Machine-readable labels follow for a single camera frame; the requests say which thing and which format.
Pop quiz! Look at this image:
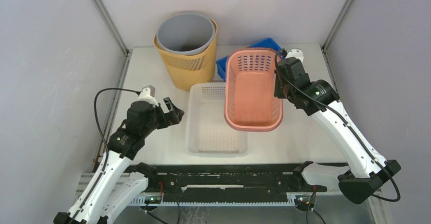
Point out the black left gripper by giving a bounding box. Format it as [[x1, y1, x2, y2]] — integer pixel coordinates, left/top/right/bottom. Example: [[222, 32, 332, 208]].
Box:
[[141, 98, 183, 137]]

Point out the white perforated plastic basket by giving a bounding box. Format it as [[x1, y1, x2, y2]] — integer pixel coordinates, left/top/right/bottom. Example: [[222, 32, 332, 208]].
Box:
[[184, 82, 249, 157]]

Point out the blue compartment tray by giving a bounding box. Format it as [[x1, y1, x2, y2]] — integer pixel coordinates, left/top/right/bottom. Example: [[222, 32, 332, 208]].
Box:
[[215, 37, 283, 82]]

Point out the pink perforated plastic basket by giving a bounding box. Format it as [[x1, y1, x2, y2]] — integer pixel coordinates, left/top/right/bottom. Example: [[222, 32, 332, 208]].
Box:
[[224, 48, 283, 132]]

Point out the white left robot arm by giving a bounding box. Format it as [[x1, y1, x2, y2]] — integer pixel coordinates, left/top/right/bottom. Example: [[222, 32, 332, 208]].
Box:
[[53, 96, 184, 223]]

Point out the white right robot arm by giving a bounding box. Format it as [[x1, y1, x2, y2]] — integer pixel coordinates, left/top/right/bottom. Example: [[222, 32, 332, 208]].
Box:
[[274, 57, 401, 204]]

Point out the yellow ribbed waste bin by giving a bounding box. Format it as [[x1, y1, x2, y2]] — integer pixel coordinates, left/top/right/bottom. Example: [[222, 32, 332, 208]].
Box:
[[153, 19, 218, 91]]

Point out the grey inner bin liner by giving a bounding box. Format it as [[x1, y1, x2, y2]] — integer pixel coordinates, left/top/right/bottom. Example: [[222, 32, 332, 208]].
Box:
[[156, 12, 216, 56]]

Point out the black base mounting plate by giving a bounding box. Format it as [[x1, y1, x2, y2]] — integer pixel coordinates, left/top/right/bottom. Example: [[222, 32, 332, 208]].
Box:
[[144, 164, 342, 206]]

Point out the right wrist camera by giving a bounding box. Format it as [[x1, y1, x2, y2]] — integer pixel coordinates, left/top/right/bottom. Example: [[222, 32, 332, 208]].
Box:
[[286, 49, 304, 62]]

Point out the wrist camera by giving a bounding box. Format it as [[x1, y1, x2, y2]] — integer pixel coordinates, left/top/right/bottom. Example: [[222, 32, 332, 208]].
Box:
[[137, 85, 159, 107], [286, 49, 304, 62]]

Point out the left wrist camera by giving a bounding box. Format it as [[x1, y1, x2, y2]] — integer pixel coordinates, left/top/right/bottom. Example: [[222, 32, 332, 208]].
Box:
[[137, 85, 159, 107]]

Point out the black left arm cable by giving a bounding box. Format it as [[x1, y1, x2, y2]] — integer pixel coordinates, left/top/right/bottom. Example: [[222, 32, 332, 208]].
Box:
[[94, 87, 142, 169]]

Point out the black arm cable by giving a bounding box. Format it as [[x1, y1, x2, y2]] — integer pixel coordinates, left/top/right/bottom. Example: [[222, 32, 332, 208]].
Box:
[[274, 48, 402, 203], [94, 87, 142, 169]]

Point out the aluminium frame rail left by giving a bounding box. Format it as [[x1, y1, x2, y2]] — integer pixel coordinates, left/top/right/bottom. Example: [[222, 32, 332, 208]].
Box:
[[80, 0, 132, 164]]

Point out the aluminium frame rail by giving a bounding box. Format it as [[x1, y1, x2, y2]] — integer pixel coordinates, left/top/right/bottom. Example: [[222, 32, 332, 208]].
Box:
[[321, 0, 355, 87], [80, 0, 132, 164]]

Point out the aluminium frame rail right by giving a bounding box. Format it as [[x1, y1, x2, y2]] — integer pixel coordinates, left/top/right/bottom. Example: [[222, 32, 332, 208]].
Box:
[[321, 0, 355, 87]]

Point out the white slotted cable duct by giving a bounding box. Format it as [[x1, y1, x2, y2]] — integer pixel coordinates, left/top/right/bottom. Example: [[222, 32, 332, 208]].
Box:
[[129, 195, 297, 207]]

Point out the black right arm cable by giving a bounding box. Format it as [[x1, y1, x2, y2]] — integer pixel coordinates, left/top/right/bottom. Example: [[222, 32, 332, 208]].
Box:
[[274, 48, 402, 203]]

